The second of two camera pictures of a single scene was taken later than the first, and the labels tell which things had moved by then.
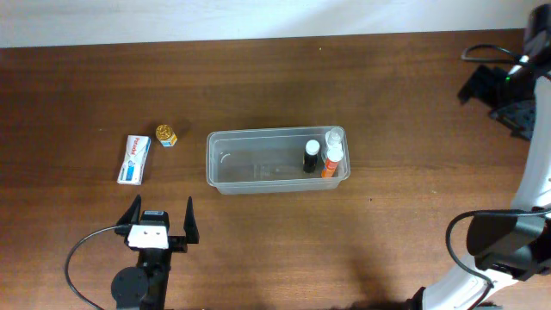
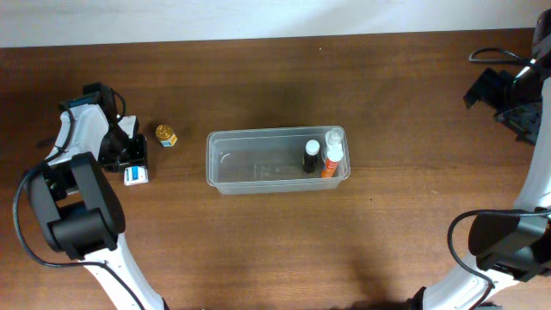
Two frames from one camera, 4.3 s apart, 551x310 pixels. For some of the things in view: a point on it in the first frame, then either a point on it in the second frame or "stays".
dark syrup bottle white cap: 310,158 stays
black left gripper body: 177,243 to 130,154
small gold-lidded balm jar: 166,135 stays
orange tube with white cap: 334,155 stays
